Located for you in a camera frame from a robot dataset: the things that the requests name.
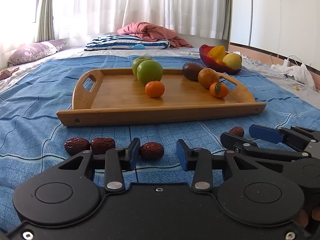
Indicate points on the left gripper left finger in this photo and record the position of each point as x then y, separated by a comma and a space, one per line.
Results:
114, 162

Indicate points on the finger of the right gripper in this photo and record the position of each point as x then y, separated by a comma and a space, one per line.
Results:
251, 149
300, 139

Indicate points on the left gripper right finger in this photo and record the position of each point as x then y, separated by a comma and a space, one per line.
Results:
202, 162

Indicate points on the red date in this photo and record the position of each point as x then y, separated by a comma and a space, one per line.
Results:
151, 151
238, 131
102, 145
75, 145

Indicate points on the small mandarin with leaf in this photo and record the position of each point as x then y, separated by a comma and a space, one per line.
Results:
218, 90

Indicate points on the brownish orange fruit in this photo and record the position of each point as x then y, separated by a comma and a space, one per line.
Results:
207, 77

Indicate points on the small mandarin without leaf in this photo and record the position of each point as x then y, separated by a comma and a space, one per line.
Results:
154, 89

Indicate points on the smooth green apple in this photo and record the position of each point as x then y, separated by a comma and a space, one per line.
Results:
149, 70

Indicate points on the green apple with stem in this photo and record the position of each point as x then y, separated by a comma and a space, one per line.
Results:
137, 61

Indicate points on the person's right hand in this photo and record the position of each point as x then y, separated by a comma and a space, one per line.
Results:
303, 218

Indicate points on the white crumpled clothes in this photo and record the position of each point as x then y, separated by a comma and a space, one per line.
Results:
299, 73

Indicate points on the wooden serving tray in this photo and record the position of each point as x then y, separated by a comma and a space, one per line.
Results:
107, 97

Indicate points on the red glass fruit bowl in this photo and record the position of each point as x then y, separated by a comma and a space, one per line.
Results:
211, 63

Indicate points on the small orange in bowl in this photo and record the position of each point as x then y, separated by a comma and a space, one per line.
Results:
220, 62

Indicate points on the blue checkered cloth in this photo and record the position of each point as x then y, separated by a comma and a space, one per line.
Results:
32, 136

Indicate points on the right green curtain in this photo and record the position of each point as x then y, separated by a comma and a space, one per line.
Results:
227, 22

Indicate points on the blue striped pillow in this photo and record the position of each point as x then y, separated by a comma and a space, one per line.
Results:
128, 42

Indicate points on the white wardrobe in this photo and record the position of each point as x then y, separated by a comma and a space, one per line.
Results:
284, 27

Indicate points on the pink blanket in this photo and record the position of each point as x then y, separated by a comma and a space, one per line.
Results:
151, 33

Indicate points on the purple floral pillow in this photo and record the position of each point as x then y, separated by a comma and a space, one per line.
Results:
34, 51

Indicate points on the brown cloth at left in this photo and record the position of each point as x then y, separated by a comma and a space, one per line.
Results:
6, 73

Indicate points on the green side curtain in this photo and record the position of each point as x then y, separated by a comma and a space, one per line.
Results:
44, 20

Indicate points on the white sheer curtain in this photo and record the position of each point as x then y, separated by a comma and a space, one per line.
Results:
203, 18

